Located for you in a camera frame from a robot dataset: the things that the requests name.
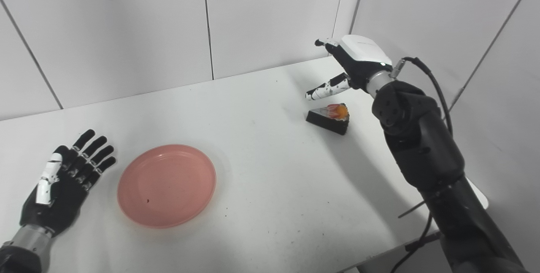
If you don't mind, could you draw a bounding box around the chocolate cake slice with fruit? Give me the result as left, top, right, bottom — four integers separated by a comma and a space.
306, 103, 350, 135

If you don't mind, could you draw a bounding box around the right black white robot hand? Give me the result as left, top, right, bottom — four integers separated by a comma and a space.
306, 35, 394, 100

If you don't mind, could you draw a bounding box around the black zip tie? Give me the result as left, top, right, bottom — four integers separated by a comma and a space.
398, 200, 427, 219

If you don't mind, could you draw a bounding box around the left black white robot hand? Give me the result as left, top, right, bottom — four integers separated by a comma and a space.
20, 129, 117, 238

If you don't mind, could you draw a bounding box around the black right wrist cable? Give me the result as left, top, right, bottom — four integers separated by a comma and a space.
389, 57, 454, 273

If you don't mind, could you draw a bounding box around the pink round plate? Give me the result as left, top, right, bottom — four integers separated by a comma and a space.
117, 144, 217, 229

